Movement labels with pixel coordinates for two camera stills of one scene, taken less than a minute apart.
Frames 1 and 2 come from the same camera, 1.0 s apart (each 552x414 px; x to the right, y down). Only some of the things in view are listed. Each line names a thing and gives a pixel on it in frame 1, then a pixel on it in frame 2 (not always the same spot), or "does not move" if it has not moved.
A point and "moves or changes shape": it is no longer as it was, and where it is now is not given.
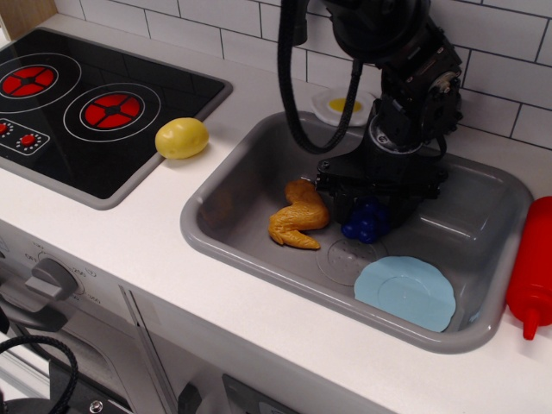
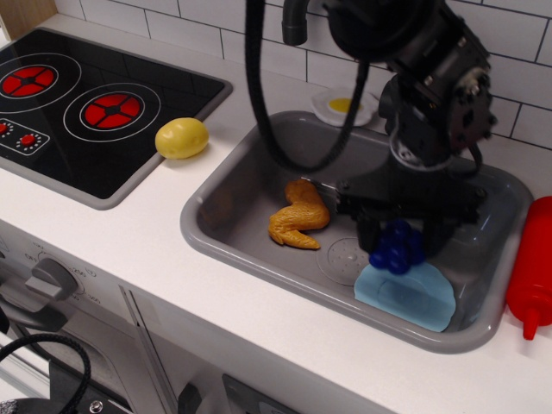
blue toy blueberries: x=369 y=219 moves or changes shape
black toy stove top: x=83 y=118 does not move
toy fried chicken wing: x=308 y=210 does not move
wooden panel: x=21 y=16 does not move
